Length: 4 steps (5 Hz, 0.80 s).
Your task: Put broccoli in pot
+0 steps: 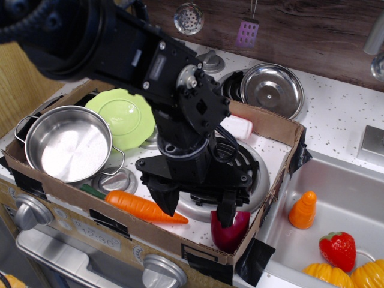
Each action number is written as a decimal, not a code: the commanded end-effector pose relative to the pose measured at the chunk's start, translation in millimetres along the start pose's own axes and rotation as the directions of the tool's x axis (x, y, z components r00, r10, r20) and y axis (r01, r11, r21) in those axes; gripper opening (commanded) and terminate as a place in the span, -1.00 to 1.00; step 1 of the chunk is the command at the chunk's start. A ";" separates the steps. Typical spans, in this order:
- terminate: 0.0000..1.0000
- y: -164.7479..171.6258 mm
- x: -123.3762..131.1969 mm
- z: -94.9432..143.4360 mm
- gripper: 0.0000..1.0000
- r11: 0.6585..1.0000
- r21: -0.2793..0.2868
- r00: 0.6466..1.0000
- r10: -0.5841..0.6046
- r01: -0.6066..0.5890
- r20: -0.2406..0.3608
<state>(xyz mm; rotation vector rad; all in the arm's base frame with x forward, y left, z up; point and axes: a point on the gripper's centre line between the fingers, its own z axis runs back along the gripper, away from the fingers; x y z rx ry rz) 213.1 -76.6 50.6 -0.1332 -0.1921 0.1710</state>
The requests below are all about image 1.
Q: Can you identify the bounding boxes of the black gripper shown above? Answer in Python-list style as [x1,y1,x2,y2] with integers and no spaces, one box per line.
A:
[136,143,252,227]

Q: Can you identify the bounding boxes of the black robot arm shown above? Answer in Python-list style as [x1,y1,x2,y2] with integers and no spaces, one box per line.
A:
[1,1,252,227]

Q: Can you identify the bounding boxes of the silver metal pot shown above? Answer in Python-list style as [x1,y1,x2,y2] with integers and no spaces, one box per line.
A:
[14,106,125,183]

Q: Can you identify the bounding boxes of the silver metal pot lid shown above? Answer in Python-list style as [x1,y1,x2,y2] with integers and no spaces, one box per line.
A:
[240,63,304,119]

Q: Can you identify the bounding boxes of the dark red plastic cup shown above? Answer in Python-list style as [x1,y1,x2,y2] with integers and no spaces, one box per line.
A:
[211,211,251,254]

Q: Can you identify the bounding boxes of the orange toy carrot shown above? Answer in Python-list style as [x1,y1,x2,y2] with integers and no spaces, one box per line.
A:
[80,184,189,224]

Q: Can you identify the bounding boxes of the black front stove burner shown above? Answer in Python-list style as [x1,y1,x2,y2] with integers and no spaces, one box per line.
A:
[176,140,270,223]

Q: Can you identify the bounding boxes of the silver stovetop knob middle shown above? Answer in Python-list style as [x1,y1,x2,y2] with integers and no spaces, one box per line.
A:
[140,125,158,150]

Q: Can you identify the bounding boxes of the silver stovetop knob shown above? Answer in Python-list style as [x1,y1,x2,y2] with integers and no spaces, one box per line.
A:
[140,125,158,150]
[91,167,138,195]

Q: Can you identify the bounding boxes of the silver oven knob right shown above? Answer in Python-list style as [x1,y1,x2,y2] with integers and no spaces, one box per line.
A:
[142,254,187,288]

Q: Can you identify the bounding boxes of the silver oven knob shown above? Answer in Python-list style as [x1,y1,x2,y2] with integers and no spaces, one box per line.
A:
[142,254,187,288]
[14,194,54,230]

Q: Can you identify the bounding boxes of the silver stovetop knob front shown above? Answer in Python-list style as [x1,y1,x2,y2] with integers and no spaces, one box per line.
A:
[91,167,138,195]

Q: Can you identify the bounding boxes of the orange toy cone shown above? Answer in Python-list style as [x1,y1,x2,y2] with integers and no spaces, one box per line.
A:
[289,191,317,229]

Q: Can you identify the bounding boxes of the light green plastic plate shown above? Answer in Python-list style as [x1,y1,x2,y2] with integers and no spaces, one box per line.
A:
[85,88,155,151]

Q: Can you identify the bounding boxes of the black rear right burner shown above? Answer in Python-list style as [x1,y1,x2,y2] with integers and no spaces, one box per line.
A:
[214,70,247,102]

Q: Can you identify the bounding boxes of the silver rear stove knob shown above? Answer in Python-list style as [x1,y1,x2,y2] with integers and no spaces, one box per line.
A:
[197,50,225,74]

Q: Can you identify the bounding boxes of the red toy strawberry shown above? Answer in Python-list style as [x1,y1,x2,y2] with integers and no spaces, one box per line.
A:
[319,232,357,272]

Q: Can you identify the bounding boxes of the silver sink basin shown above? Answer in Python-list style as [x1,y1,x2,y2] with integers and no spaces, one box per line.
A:
[257,152,383,287]

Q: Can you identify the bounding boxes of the orange toy pumpkin left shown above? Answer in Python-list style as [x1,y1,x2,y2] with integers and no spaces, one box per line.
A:
[302,263,355,288]

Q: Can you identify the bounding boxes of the orange toy pumpkin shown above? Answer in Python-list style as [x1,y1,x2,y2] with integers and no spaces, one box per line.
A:
[302,263,355,288]
[350,259,383,288]

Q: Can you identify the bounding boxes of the silver oven knob left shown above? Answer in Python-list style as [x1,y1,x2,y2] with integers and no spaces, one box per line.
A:
[14,194,54,230]

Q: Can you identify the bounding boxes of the hanging purple spatula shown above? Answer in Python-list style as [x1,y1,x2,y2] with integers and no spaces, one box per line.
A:
[235,0,259,49]

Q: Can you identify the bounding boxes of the silver faucet base block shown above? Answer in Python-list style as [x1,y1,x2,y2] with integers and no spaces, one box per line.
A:
[357,125,383,166]

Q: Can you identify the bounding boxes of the hanging silver strainer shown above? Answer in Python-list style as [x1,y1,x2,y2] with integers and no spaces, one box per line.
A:
[173,1,205,35]

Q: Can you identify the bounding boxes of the orange toy pumpkin right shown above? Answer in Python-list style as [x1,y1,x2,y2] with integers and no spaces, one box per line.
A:
[350,259,383,288]

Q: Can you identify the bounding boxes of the orange object bottom left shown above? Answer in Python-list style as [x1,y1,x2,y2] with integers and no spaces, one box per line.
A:
[0,274,26,288]

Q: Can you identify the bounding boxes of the silver faucet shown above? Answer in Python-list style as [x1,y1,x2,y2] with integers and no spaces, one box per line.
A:
[363,11,383,82]

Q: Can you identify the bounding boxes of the silver oven door handle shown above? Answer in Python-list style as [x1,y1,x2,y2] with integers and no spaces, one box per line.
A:
[16,229,143,287]

